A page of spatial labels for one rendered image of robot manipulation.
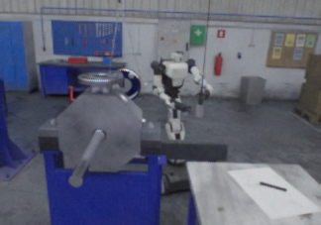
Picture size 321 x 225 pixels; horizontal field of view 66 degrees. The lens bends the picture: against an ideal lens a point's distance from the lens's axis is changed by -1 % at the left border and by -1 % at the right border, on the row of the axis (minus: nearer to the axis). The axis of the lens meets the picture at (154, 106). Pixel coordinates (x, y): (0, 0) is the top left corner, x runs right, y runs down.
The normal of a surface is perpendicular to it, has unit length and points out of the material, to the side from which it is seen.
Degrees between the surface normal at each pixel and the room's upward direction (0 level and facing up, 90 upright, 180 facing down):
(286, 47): 90
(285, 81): 90
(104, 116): 90
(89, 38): 90
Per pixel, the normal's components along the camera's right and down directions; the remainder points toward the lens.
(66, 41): -0.02, 0.29
